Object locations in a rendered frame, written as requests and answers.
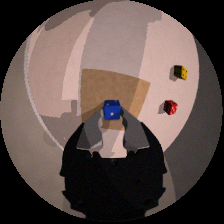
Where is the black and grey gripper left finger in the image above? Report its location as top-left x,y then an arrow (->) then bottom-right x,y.
59,107 -> 104,177

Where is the blue die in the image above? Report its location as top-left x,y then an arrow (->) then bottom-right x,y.
103,100 -> 121,120

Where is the brown square mat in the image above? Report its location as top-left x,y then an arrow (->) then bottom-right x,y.
81,69 -> 151,131

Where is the yellow die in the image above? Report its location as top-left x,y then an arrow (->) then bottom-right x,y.
173,65 -> 187,80

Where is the red die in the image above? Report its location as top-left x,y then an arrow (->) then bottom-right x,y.
163,100 -> 178,115

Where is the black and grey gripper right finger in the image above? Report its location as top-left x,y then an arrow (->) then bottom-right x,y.
120,107 -> 167,174

